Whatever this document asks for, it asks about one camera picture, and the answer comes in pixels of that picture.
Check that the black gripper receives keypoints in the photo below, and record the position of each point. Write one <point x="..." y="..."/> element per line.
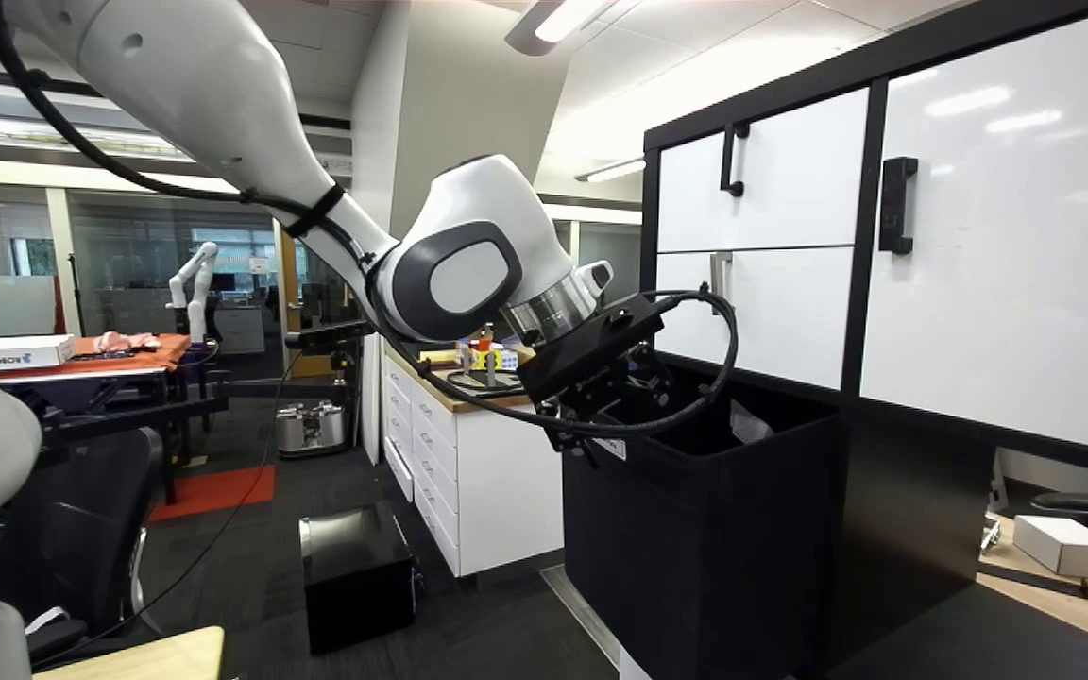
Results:
<point x="587" y="353"/>

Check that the black fabric box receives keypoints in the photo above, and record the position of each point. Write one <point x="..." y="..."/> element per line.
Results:
<point x="695" y="552"/>

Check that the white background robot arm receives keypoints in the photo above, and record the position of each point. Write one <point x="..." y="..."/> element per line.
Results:
<point x="189" y="285"/>

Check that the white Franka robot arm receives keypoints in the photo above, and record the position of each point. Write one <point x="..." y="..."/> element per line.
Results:
<point x="217" y="90"/>

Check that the white cabinet with wooden top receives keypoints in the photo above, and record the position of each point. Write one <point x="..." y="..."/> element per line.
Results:
<point x="481" y="492"/>

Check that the black cabinet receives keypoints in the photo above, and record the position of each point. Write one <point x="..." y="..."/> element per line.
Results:
<point x="908" y="503"/>

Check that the white cabinet door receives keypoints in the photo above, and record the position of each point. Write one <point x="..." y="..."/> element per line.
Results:
<point x="1022" y="253"/>

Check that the small white cardboard box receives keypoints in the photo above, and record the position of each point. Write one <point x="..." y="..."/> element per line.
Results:
<point x="1067" y="546"/>

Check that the flat white box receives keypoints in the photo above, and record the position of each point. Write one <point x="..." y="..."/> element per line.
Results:
<point x="22" y="353"/>

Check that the small red-capped bottle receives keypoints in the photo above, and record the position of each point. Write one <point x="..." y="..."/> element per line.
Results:
<point x="486" y="353"/>

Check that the silver metal container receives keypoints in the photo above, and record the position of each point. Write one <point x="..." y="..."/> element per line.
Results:
<point x="310" y="428"/>

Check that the black floor bin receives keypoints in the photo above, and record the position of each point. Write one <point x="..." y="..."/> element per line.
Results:
<point x="357" y="581"/>

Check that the angled ceiling light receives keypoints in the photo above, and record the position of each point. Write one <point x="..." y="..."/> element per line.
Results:
<point x="566" y="21"/>

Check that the red floor mat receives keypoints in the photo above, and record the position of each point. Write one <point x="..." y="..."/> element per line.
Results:
<point x="209" y="492"/>

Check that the red topped table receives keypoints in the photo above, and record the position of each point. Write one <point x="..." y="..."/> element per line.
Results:
<point x="130" y="365"/>

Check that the flat black object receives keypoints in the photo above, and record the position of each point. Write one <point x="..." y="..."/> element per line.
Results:
<point x="1085" y="499"/>

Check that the black office chair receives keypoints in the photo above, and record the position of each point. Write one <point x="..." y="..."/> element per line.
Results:
<point x="77" y="531"/>

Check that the wall strip light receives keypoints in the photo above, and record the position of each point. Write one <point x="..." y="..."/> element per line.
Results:
<point x="605" y="171"/>

